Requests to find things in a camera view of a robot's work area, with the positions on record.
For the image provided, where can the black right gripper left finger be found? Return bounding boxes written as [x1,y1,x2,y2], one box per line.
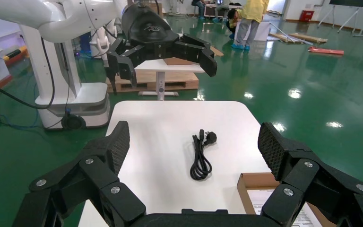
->
[11,120,147,227]

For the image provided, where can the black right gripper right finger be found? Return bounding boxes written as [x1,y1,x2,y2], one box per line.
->
[257,122,363,227]

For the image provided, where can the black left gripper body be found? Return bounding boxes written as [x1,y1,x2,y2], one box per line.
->
[121,3,181,60]

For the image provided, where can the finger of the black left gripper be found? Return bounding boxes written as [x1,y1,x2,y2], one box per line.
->
[173,33,218,78]
[106,38,155,88]

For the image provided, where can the black power cable with plug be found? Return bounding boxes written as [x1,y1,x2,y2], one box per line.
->
[190,129,217,182]

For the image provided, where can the flat brown box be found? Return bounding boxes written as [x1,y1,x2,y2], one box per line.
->
[163,57,195,66]

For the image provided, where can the brown cardboard box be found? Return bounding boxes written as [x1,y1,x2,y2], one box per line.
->
[237,172,337,227]

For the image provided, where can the red box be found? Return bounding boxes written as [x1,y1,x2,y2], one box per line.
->
[299,10,315,23]

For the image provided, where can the loose cardboard piece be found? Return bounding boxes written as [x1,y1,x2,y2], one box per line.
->
[210,46,225,57]

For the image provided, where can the white robot with grey joints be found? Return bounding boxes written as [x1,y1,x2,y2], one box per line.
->
[89,18,122,68]

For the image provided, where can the wooden pallet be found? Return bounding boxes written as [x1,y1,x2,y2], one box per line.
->
[106,69,199,93]

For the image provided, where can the seated person in blue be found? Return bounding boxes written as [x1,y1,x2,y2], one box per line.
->
[191,0,207,20]

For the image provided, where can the black equipment case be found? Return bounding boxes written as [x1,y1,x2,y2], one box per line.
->
[203,3,231,18]

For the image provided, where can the crouching person dark hair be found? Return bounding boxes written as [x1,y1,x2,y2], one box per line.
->
[226,9,243,40]

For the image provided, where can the white robot column with base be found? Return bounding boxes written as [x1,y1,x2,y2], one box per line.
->
[22,23,111,131]

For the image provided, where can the printed white paper sheet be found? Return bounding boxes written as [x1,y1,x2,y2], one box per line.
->
[247,189,324,227]

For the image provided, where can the person in yellow jacket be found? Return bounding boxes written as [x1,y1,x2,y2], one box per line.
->
[231,0,270,52]

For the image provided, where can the wooden planks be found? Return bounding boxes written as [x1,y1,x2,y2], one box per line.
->
[268,32,328,44]

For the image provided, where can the red flat package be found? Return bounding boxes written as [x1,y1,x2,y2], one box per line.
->
[307,47,345,56]

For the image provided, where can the black display screen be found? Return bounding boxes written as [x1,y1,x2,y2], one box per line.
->
[329,0,363,8]

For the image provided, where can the white tripod stand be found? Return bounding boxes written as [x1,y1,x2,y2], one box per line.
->
[318,4,363,37]

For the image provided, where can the white pedestal table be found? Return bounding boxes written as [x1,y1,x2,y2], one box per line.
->
[134,59,206,97]

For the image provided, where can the black robot supply cable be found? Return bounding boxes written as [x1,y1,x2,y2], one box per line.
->
[0,37,56,110]

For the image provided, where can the blue floor cable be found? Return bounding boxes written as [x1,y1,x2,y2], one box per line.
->
[0,114,44,131]

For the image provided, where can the yellow black barrier post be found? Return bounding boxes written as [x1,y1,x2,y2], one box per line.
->
[2,46,29,67]

